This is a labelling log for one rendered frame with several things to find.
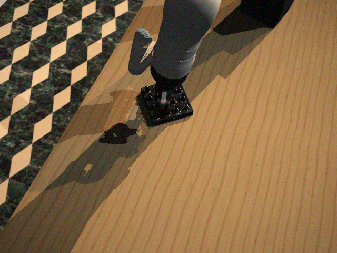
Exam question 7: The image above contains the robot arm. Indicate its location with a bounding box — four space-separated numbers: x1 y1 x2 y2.
128 0 221 79

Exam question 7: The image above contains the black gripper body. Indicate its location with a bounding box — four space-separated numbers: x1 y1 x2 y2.
150 66 189 96

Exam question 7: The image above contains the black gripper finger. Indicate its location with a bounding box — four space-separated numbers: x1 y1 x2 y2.
152 82 175 119

